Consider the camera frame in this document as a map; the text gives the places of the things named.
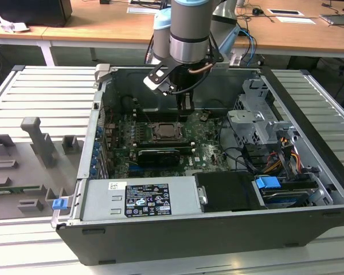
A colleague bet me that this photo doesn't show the CPU with silver top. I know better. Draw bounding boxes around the CPU with silver top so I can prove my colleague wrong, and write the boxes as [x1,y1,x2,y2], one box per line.
[157,124,181,138]

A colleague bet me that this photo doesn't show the thin wire locking lever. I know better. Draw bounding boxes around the thin wire locking lever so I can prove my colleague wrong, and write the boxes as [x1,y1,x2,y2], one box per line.
[139,112,155,127]

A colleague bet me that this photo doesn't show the metal socket cover frame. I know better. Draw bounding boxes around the metal socket cover frame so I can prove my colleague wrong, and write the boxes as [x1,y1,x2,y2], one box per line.
[152,122,188,143]

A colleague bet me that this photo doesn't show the RAM slot with white clips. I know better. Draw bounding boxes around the RAM slot with white clips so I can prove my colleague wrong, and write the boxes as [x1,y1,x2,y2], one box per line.
[140,106,178,111]
[137,113,181,119]
[136,145,196,152]

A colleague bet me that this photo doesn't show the CPU socket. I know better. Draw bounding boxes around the CPU socket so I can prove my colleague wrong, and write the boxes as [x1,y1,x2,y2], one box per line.
[150,121,190,144]

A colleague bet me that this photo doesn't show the green motherboard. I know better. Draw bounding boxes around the green motherboard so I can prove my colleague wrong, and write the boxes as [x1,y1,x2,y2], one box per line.
[103,110,233,178]

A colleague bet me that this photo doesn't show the silver perforated disk bay cage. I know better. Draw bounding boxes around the silver perforated disk bay cage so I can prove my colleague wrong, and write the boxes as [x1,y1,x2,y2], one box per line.
[226,78,299,147]

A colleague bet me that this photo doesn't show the black graphics card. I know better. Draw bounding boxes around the black graphics card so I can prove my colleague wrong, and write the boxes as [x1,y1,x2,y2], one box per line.
[136,148,182,169]

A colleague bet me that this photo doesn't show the white paper sheet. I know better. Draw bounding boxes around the white paper sheet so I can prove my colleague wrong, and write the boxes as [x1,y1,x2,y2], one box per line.
[275,15,316,25]
[126,6,162,15]

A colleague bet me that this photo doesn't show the wooden desk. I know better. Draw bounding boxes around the wooden desk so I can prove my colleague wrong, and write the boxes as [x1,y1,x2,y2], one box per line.
[0,0,173,67]
[212,0,344,60]

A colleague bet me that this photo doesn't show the black plastic shroud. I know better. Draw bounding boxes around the black plastic shroud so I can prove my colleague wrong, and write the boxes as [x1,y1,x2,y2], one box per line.
[194,171,265,213]

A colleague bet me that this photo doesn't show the black power supply label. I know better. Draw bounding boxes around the black power supply label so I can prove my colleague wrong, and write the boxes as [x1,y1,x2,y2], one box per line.
[124,183,171,218]

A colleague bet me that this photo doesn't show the white barcode sticker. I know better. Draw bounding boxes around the white barcode sticker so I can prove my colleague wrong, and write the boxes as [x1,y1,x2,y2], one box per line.
[108,181,127,191]

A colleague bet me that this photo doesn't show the hard disk in blue carrier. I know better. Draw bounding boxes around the hard disk in blue carrier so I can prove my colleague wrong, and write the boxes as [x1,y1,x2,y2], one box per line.
[252,175,316,209]

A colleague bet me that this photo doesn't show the silver power supply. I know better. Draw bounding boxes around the silver power supply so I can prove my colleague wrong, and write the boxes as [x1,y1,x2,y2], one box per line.
[80,175,205,222]

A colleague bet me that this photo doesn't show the black and silver PC case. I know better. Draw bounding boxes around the black and silver PC case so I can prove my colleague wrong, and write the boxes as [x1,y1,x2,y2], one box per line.
[50,63,344,266]

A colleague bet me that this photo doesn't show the blue plastic case latch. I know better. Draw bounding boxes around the blue plastic case latch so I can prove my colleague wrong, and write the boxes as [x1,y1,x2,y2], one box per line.
[52,198,69,212]

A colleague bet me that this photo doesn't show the grey laptop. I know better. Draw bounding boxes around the grey laptop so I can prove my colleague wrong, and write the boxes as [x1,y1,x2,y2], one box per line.
[319,12,344,27]

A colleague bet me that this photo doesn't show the black computer box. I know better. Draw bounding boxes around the black computer box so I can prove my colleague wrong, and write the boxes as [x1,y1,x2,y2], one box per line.
[0,0,73,28]

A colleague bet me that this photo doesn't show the grey parts rack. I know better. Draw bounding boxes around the grey parts rack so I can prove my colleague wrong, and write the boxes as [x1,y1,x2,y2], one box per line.
[0,116,86,222]

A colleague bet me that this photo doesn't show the crumpled white paper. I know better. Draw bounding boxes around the crumpled white paper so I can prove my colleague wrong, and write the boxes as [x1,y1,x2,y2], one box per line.
[0,15,30,34]

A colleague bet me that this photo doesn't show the green RAM stick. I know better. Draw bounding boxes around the green RAM stick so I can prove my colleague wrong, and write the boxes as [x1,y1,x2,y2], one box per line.
[0,186,43,195]

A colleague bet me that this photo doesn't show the black camera cable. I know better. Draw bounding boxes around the black camera cable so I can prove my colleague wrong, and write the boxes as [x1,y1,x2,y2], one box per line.
[169,73,208,96]

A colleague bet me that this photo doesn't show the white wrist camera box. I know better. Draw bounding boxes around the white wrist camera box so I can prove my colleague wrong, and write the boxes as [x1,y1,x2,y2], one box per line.
[143,68,173,96]

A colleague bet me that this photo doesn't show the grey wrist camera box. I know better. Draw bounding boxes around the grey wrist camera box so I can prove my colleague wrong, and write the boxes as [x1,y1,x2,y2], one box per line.
[211,56,231,71]

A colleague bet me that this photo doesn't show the black wire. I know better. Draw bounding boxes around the black wire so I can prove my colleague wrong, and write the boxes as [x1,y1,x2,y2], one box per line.
[218,146,263,176]

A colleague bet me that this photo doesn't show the thin red wire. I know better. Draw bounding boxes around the thin red wire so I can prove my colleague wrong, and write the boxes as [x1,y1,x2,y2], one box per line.
[101,105,116,121]

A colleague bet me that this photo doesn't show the blue cable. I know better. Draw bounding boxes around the blue cable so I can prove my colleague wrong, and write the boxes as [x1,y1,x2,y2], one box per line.
[240,26,258,63]

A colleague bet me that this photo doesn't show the grey case handle latch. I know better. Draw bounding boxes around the grey case handle latch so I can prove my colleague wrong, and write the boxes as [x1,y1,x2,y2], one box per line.
[93,63,113,84]

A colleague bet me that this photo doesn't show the orange yellow power wires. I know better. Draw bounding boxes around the orange yellow power wires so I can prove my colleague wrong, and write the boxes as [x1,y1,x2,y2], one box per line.
[264,137,301,173]

